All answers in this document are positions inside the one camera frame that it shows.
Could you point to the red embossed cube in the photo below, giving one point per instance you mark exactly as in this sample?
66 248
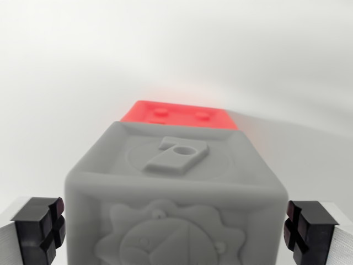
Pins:
179 114

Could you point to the grey embossed number cube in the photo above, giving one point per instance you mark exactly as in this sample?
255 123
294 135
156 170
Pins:
176 198

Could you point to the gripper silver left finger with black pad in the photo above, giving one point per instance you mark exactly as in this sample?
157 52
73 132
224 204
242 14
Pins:
30 237

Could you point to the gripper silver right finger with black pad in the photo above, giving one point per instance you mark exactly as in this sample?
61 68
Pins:
314 237

